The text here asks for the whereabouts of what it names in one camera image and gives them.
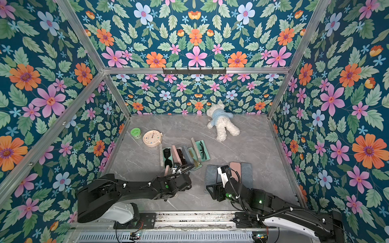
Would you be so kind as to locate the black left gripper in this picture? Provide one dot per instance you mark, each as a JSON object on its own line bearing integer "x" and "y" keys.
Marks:
{"x": 186, "y": 189}

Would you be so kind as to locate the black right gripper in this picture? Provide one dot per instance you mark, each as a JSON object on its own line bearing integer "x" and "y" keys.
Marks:
{"x": 218, "y": 188}

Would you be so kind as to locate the grey case with red glasses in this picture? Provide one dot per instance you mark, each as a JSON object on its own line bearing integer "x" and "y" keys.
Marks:
{"x": 247, "y": 175}

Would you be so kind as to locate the pink case with purple glasses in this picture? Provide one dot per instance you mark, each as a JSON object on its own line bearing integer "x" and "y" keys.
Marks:
{"x": 236, "y": 170}

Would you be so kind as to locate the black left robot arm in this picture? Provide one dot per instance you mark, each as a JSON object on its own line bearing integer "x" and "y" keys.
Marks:
{"x": 96, "y": 198}

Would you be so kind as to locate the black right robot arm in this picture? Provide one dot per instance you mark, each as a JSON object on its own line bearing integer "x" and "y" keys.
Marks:
{"x": 257, "y": 208}

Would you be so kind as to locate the grey case with olive glasses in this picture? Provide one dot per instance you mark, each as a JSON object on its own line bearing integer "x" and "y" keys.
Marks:
{"x": 191, "y": 157}

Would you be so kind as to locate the cream round alarm clock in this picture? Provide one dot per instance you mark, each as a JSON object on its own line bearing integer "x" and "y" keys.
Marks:
{"x": 152, "y": 138}

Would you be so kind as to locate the green lidded round container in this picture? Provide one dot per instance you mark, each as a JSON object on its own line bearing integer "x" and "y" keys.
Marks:
{"x": 136, "y": 133}

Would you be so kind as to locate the white teddy bear blue shirt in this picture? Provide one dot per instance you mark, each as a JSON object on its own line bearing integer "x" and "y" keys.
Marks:
{"x": 221, "y": 120}

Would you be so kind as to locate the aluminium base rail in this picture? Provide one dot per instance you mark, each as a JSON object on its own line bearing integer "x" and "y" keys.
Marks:
{"x": 186, "y": 221}

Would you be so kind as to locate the black hook rail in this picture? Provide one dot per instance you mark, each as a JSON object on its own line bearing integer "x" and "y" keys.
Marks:
{"x": 194, "y": 71}

